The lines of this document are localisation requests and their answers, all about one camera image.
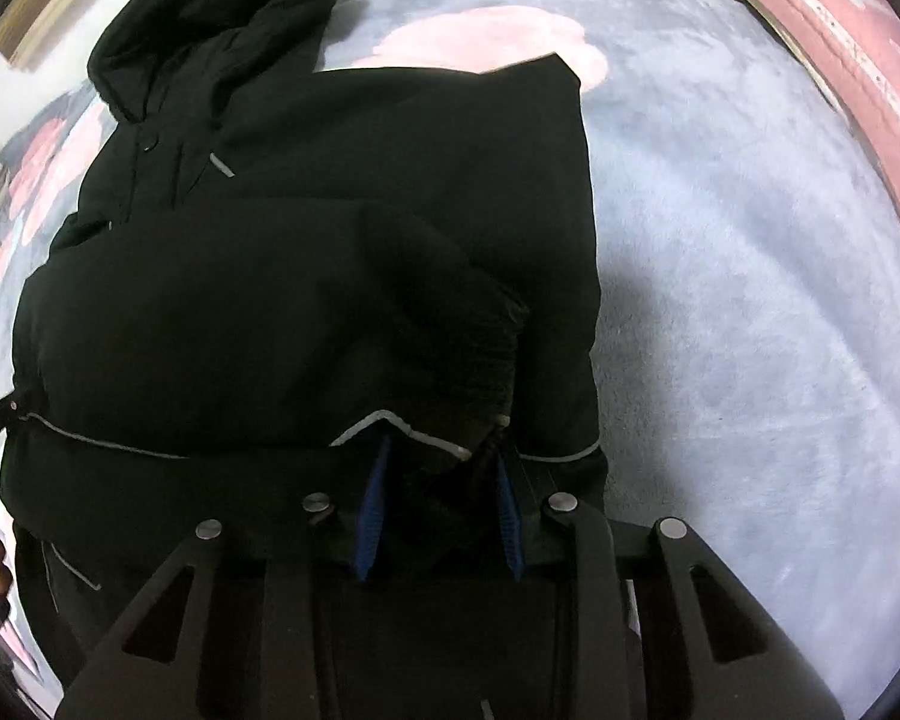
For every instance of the black hooded jacket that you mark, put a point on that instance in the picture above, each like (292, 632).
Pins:
(273, 272)

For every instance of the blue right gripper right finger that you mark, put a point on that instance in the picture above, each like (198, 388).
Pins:
(509, 524)

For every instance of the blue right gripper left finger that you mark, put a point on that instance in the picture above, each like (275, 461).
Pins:
(369, 522)

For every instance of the grey pink floral blanket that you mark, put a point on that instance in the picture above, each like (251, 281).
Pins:
(748, 354)

